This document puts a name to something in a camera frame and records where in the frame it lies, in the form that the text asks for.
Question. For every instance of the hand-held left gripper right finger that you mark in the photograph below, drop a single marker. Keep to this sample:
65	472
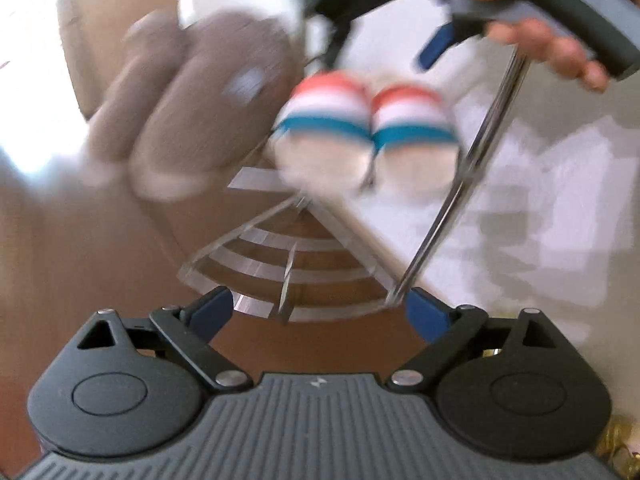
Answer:
425	312

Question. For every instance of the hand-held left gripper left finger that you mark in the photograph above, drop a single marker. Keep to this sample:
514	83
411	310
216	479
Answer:
212	310

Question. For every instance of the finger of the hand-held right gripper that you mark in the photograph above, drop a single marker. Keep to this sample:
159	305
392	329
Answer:
437	49

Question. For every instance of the metal shoe rack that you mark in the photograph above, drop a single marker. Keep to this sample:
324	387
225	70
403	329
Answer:
300	255

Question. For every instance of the striped slipper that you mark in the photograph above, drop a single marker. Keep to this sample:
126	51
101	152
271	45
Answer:
320	130
415	135

